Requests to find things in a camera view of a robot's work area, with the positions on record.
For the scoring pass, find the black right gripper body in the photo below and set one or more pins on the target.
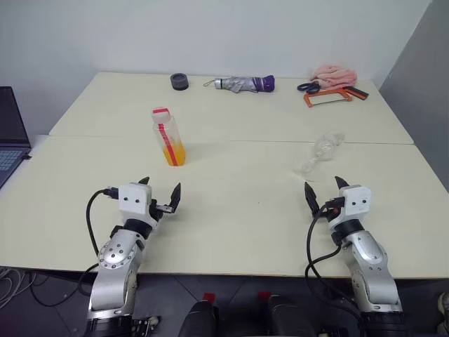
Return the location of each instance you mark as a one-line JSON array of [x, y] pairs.
[[325, 212]]

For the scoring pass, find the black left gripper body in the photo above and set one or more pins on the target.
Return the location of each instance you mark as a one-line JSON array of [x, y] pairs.
[[155, 211]]

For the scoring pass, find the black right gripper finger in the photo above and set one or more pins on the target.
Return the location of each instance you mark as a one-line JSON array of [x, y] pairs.
[[311, 196], [341, 184]]

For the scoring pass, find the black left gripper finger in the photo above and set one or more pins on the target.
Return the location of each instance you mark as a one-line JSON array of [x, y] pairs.
[[145, 180], [174, 196]]

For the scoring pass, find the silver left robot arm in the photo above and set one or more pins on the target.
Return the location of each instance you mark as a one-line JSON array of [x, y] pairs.
[[115, 259]]

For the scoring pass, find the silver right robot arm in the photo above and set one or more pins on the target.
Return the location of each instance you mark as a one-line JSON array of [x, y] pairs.
[[372, 259]]

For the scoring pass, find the bottle with orange liquid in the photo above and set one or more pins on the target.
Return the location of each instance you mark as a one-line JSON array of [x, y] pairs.
[[173, 154]]

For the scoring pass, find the clear wine glass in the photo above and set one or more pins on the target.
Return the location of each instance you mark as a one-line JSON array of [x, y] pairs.
[[328, 145]]

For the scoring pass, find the orange hacksaw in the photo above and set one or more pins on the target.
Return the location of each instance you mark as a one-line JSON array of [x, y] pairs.
[[307, 100]]

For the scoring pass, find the red patch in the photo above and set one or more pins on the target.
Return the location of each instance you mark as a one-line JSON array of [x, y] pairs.
[[209, 297], [263, 296]]

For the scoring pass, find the dark rounded shape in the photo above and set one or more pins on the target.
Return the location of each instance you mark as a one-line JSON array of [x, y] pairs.
[[287, 316], [200, 321]]

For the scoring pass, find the pink fluffy cloth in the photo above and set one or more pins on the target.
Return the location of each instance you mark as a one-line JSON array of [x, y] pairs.
[[333, 74]]

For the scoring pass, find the grey partition panel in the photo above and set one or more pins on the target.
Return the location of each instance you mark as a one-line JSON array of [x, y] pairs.
[[421, 87]]

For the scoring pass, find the folded silver purple umbrella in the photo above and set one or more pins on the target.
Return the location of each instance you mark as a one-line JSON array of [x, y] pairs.
[[242, 84]]

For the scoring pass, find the dark laptop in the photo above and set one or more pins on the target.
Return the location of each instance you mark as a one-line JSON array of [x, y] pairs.
[[10, 119]]

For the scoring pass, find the white shoe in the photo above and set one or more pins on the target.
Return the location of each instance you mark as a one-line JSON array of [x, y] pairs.
[[444, 312]]

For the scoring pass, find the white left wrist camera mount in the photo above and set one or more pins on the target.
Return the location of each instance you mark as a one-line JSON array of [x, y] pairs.
[[135, 198]]

